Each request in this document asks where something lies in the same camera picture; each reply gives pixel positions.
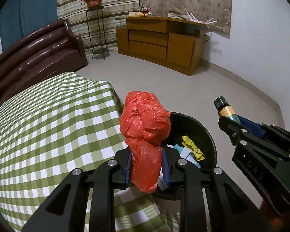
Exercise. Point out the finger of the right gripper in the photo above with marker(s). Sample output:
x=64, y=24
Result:
x=254, y=128

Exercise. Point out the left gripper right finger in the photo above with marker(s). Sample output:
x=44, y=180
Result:
x=210, y=199

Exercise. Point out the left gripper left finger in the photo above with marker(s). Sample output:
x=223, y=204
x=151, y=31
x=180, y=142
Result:
x=83, y=192

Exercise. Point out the green bottle yellow label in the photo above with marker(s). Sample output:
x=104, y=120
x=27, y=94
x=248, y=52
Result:
x=225, y=110

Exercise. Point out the yellow wrapper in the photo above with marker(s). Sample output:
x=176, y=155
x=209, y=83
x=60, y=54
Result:
x=195, y=151

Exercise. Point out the light blue sachet packet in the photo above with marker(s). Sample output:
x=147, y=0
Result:
x=185, y=153

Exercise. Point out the red plastic bag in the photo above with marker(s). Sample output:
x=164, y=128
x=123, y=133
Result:
x=145, y=124

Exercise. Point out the black trash bin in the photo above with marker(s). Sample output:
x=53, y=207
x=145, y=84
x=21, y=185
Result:
x=198, y=135

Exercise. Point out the green checkered tablecloth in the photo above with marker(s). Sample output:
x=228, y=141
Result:
x=46, y=131

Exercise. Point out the wooden cabinet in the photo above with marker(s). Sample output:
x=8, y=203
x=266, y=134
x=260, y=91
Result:
x=172, y=43

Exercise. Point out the beige quilted curtain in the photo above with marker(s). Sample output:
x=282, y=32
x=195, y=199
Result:
x=215, y=12

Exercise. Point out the mickey mouse toy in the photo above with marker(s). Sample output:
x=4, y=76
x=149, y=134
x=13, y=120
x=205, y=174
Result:
x=146, y=11

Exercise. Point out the dark brown leather sofa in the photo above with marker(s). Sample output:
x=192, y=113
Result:
x=45, y=53

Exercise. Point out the small box on cabinet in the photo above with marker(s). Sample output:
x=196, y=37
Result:
x=135, y=14

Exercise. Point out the striped curtain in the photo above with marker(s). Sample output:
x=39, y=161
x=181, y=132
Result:
x=96, y=26

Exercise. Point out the blue curtain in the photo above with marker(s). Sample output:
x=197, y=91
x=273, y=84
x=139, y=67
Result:
x=19, y=18

